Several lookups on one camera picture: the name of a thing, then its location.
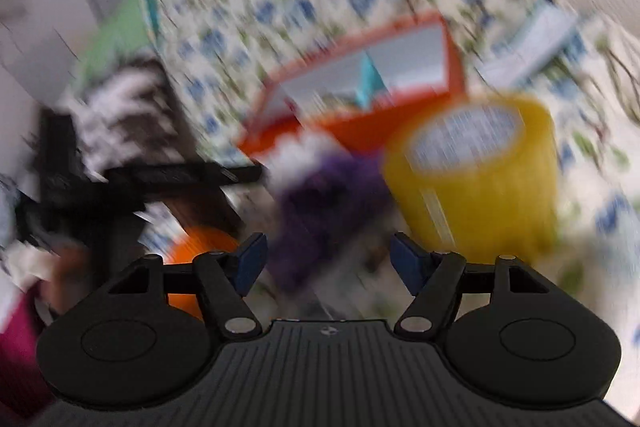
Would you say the orange honeycomb silicone mat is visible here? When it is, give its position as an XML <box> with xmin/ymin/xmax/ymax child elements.
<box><xmin>168</xmin><ymin>225</ymin><xmax>239</xmax><ymax>321</ymax></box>

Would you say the purple plush cloth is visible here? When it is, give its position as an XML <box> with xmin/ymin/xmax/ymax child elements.
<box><xmin>267</xmin><ymin>153</ymin><xmax>392</xmax><ymax>294</ymax></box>

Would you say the yellow tape roll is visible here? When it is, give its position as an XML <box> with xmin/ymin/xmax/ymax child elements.
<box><xmin>383</xmin><ymin>96</ymin><xmax>559</xmax><ymax>262</ymax></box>

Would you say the brown white striped fuzzy pillow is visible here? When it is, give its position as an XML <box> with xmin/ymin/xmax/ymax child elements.
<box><xmin>62</xmin><ymin>54</ymin><xmax>198</xmax><ymax>181</ymax></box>

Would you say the green cushion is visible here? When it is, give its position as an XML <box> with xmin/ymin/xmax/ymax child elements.
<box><xmin>70</xmin><ymin>0</ymin><xmax>157</xmax><ymax>95</ymax></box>

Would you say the teal small pouch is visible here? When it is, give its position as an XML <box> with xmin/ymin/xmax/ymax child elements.
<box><xmin>355</xmin><ymin>53</ymin><xmax>387</xmax><ymax>110</ymax></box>

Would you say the blue floral white blanket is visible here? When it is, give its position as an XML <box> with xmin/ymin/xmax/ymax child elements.
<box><xmin>134</xmin><ymin>0</ymin><xmax>640</xmax><ymax>323</ymax></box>

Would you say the white teal face mask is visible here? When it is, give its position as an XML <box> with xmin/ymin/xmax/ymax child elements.
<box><xmin>473</xmin><ymin>0</ymin><xmax>579</xmax><ymax>90</ymax></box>

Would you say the orange cardboard box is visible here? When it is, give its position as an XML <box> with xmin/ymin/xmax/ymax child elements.
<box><xmin>239</xmin><ymin>11</ymin><xmax>465</xmax><ymax>156</ymax></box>

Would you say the white plush toy pink nose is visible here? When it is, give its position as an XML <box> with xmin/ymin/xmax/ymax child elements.
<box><xmin>259</xmin><ymin>130</ymin><xmax>345</xmax><ymax>178</ymax></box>

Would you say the person's hand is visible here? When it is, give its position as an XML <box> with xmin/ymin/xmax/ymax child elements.
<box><xmin>41</xmin><ymin>242</ymin><xmax>91</xmax><ymax>314</ymax></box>

